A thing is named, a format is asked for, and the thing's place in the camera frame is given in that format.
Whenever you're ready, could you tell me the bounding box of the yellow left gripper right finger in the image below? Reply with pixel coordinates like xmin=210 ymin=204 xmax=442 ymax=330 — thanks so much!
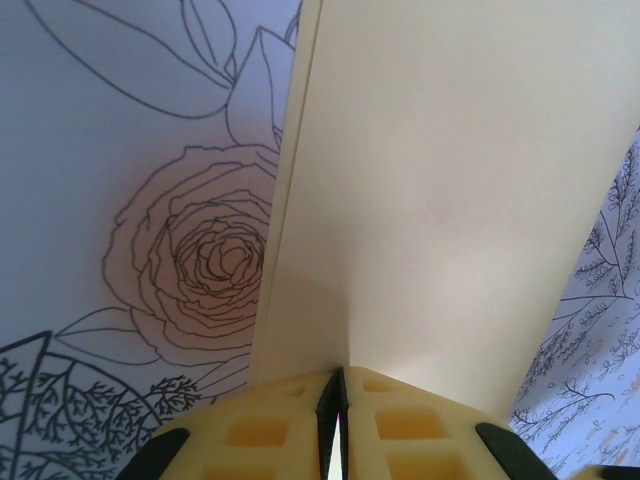
xmin=339 ymin=364 xmax=640 ymax=480

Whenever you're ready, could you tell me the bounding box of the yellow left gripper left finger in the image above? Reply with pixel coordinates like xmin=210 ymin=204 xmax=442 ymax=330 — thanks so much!
xmin=117 ymin=367 xmax=347 ymax=480

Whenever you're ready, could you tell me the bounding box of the yellow cloth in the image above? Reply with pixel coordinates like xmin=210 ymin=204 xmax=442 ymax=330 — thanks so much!
xmin=247 ymin=0 xmax=640 ymax=419

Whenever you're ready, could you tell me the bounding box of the floral patterned tablecloth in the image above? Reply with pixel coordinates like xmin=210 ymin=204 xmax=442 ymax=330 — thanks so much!
xmin=0 ymin=0 xmax=640 ymax=480

